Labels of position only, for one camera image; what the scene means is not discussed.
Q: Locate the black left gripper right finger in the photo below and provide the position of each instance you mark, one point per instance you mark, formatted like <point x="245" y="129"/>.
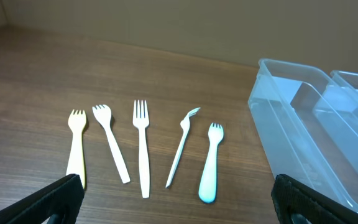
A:
<point x="295" y="202"/>

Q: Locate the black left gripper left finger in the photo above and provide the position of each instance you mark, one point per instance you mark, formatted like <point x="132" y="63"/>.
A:
<point x="59" y="202"/>

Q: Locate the clear left plastic container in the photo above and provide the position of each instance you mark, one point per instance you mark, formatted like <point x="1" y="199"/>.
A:
<point x="308" y="126"/>

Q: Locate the clear plastic container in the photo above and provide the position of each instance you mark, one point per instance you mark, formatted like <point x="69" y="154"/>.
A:
<point x="357" y="84"/>
<point x="308" y="126"/>

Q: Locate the clear right plastic container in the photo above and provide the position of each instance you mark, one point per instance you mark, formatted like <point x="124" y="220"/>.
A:
<point x="357" y="84"/>

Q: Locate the yellow plastic fork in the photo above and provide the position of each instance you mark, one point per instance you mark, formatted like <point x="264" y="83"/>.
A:
<point x="76" y="161"/>

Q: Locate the light blue plastic fork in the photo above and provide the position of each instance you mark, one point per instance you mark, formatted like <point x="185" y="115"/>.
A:
<point x="208" y="184"/>

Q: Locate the white short plastic fork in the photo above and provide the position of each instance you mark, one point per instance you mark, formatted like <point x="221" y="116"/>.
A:
<point x="103" y="115"/>

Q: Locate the white long plastic fork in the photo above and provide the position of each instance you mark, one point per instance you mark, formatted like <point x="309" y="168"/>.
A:
<point x="141" y="122"/>

